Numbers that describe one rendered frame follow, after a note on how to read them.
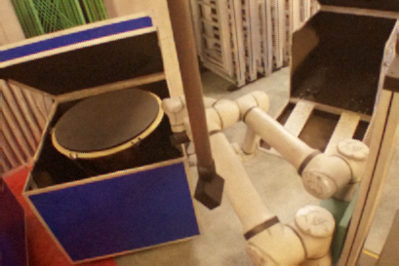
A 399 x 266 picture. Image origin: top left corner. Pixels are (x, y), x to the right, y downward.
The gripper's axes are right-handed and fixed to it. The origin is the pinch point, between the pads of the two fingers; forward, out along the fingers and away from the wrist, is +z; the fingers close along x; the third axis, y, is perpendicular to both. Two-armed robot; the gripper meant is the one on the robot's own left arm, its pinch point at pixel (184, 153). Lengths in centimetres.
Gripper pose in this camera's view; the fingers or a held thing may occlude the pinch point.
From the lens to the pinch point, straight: 198.5
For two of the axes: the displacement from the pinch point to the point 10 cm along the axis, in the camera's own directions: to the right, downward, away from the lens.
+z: 1.7, 8.9, 4.2
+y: -1.5, -3.9, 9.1
